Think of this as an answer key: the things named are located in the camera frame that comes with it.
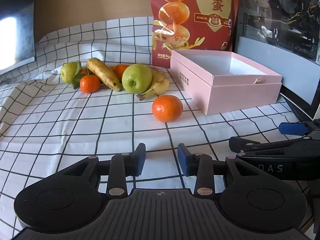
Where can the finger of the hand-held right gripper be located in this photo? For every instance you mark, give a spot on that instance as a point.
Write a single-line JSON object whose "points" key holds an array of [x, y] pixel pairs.
{"points": [[292, 128], [240, 142]]}

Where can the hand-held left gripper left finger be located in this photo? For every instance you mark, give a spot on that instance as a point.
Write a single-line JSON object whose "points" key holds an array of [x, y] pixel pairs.
{"points": [[140, 160]]}

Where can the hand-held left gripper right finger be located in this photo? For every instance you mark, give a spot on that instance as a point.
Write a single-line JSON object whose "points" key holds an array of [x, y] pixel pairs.
{"points": [[182, 160]]}

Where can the pink cardboard box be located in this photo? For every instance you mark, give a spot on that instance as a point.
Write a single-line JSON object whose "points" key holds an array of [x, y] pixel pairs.
{"points": [[237, 97]]}

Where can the yellow banana bunch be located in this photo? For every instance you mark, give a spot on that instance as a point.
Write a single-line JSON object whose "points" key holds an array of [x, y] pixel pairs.
{"points": [[160, 82]]}

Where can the green apple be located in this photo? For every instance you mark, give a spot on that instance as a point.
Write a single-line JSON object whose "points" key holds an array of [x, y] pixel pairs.
{"points": [[136, 78]]}

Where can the orange tangerine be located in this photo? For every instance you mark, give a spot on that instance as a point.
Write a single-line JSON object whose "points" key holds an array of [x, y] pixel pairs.
{"points": [[90, 84], [83, 70], [120, 71], [167, 108]]}

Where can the brown-spotted banana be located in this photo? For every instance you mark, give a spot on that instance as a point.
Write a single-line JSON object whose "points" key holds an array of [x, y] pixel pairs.
{"points": [[102, 73]]}

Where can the yellow-green pear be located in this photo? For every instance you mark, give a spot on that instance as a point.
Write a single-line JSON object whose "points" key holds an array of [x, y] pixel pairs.
{"points": [[68, 72]]}

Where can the white black-checked tablecloth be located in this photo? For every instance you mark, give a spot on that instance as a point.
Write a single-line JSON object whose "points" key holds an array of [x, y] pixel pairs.
{"points": [[75, 120]]}

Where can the green leaf sprig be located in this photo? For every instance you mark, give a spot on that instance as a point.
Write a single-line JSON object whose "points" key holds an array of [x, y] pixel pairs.
{"points": [[77, 79]]}

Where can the glass-sided computer case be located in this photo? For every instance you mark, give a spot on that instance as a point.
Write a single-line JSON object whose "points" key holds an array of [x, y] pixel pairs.
{"points": [[275, 17]]}

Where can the red snack bag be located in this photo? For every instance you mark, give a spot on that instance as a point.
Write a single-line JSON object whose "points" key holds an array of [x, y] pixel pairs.
{"points": [[200, 30]]}

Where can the dark monitor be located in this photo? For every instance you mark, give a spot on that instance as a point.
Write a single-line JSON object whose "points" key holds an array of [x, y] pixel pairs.
{"points": [[15, 30]]}

